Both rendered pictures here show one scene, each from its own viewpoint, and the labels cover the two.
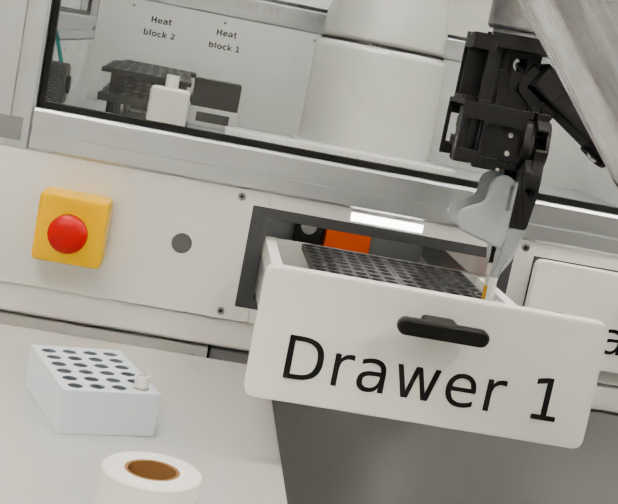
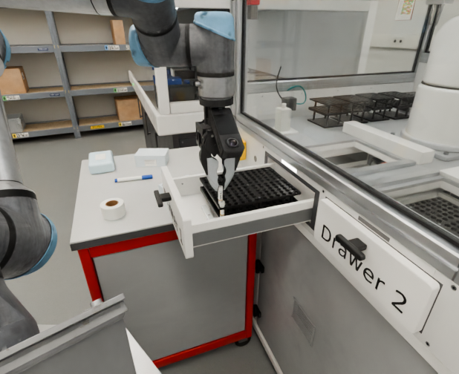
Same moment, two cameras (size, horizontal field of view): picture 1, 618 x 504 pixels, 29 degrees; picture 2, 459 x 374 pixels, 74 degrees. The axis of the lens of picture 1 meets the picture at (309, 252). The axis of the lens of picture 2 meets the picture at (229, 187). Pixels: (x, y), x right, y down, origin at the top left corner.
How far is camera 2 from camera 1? 1.23 m
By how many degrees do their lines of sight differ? 73
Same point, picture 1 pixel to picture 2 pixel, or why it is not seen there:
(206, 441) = not seen: hidden behind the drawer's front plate
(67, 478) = (132, 201)
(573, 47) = not seen: outside the picture
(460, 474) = (310, 274)
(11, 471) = (131, 196)
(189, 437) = not seen: hidden behind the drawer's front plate
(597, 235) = (348, 196)
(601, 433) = (353, 294)
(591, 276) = (336, 214)
